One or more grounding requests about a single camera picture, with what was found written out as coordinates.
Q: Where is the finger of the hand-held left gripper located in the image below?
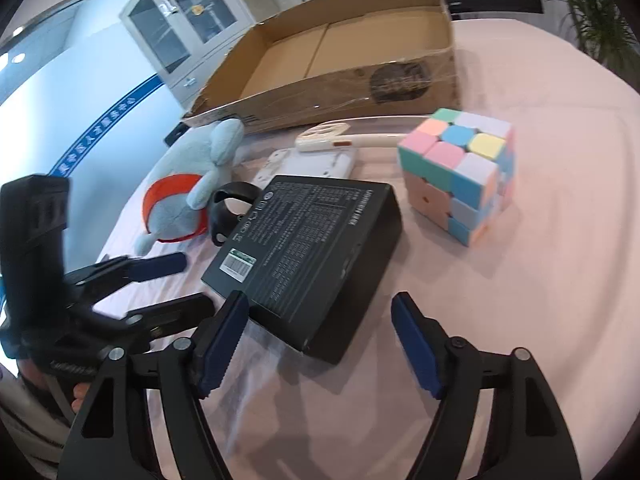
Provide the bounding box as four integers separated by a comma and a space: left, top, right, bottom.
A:
65, 252, 187, 311
125, 294, 216, 341

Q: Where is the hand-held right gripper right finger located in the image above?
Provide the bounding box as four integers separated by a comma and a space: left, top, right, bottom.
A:
391, 291, 583, 480

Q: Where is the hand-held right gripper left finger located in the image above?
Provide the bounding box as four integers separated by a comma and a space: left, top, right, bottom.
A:
59, 290, 250, 480

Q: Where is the blue plush toy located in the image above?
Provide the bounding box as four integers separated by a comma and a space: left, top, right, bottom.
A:
134, 118, 246, 257

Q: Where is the black wrist watch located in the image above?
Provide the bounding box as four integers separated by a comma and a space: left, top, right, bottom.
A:
207, 186, 263, 247

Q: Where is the black product box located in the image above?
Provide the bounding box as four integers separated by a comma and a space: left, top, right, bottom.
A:
201, 175, 403, 366

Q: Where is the pastel puzzle cube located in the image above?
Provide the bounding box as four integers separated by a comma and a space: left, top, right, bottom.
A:
398, 108, 517, 247

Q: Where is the white rectangular device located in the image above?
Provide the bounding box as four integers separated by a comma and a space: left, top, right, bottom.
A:
250, 148, 357, 188

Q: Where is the cream handheld fan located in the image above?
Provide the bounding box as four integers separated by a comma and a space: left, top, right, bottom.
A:
295, 121, 408, 153

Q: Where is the cardboard box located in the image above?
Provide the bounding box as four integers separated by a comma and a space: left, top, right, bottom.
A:
181, 0, 462, 135

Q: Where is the person's left hand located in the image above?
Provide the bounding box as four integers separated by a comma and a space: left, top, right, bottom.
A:
70, 381, 96, 413

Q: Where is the pink tablecloth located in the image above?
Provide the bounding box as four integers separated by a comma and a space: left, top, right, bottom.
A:
95, 15, 640, 480

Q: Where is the grey glass-door cabinet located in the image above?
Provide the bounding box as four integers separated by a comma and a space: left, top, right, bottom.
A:
119, 0, 257, 111

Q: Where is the spiky palm plant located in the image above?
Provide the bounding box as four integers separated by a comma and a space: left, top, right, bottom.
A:
545, 0, 640, 91

